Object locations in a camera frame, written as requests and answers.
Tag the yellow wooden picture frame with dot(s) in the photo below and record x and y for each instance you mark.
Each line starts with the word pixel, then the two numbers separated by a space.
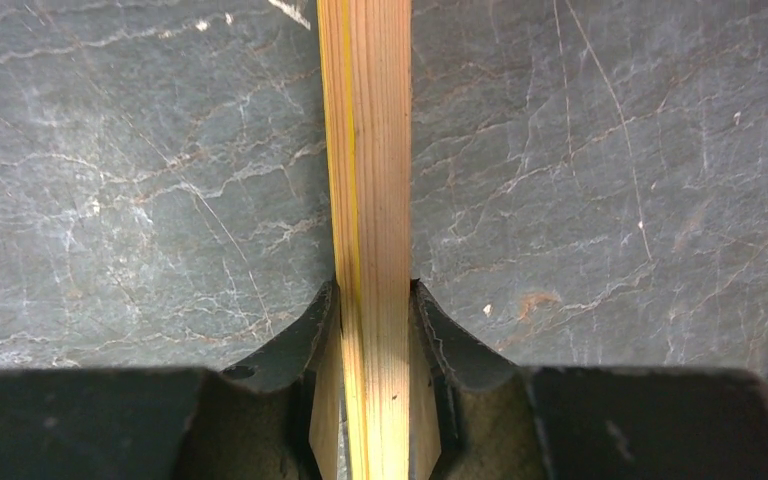
pixel 366 65

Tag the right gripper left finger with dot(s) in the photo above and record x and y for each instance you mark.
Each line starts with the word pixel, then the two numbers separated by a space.
pixel 290 410

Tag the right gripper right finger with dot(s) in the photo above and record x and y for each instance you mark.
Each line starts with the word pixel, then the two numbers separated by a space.
pixel 483 415

